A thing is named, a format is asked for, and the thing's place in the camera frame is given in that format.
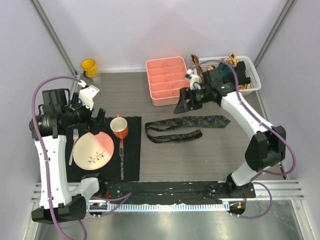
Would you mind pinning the clear small glass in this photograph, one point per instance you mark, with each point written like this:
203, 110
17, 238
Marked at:
96, 79

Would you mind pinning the yellow floral tie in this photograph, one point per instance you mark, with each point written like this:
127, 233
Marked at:
200, 72

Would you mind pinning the aluminium frame rail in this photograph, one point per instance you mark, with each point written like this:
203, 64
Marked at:
276, 190

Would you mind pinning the pink divided organizer tray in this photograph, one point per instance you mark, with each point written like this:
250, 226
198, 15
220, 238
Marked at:
166, 76

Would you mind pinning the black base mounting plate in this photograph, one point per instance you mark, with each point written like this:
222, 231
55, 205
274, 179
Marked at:
174, 192

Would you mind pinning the teal green tie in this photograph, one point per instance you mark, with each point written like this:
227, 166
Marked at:
225, 73

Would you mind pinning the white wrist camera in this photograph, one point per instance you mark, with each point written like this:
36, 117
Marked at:
193, 79
87, 95

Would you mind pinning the yellow plastic cup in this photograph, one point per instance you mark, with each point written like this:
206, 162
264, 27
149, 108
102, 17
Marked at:
90, 69

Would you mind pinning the knife with patterned handle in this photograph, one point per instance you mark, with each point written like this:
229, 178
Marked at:
121, 154

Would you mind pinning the silver fork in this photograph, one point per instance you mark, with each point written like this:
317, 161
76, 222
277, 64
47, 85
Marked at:
75, 138

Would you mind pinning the black tie in basket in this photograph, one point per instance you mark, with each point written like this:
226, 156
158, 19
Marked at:
243, 80

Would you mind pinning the white plastic basket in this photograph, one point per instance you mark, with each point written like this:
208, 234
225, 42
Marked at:
250, 70

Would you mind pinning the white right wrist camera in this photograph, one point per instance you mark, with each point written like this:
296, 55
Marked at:
193, 79

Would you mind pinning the dark patterned necktie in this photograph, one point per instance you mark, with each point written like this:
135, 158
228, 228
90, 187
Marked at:
171, 124

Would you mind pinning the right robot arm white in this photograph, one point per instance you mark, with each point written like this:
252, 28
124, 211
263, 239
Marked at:
266, 147

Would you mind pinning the pink and cream plate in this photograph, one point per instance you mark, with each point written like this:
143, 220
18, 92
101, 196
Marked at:
92, 152

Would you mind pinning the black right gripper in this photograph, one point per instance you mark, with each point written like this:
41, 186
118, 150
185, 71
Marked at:
183, 106

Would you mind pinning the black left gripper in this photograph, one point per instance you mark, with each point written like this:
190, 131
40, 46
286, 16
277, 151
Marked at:
94, 126

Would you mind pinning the orange mug white inside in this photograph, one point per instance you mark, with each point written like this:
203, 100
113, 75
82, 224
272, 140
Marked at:
119, 127

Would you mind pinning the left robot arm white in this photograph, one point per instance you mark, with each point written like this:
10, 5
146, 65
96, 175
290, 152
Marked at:
60, 111

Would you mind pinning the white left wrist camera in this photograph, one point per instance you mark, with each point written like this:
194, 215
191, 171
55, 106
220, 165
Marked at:
87, 95

